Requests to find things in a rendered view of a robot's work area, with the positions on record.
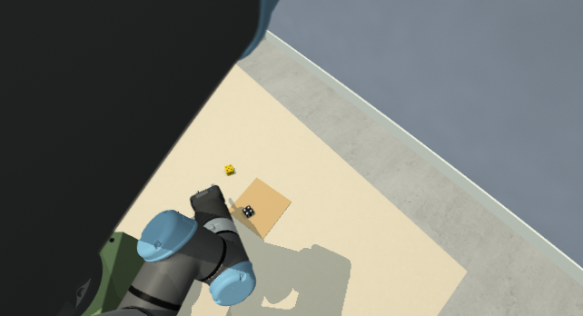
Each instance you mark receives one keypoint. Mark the yellow die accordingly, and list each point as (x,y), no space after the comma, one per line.
(229,169)

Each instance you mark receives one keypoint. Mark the tan square mat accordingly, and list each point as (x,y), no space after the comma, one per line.
(268,206)

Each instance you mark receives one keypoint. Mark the black die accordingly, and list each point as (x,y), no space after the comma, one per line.
(248,211)

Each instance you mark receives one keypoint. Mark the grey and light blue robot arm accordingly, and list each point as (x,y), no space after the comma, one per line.
(94,95)

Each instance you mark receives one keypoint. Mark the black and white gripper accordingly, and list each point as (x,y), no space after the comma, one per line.
(212,214)

